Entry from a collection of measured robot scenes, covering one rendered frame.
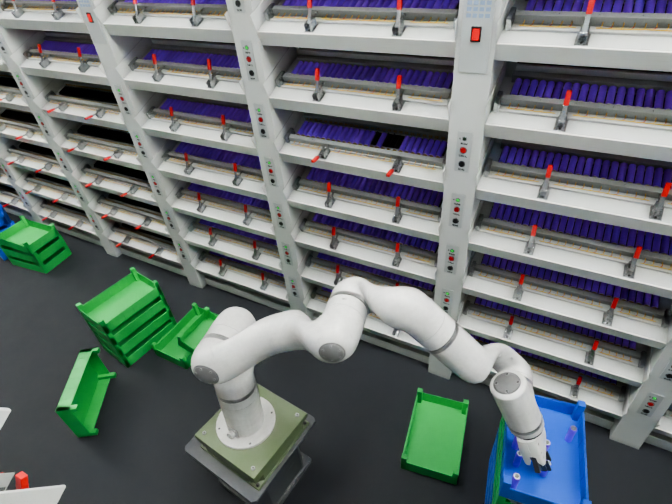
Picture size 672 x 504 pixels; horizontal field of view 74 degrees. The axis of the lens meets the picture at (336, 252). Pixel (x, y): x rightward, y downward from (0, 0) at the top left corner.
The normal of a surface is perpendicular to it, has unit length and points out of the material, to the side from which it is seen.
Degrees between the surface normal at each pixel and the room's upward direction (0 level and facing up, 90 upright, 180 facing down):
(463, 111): 90
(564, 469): 0
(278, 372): 0
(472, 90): 90
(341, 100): 20
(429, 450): 0
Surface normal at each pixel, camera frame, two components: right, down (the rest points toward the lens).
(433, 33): -0.24, -0.52
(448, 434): -0.08, -0.77
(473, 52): -0.47, 0.59
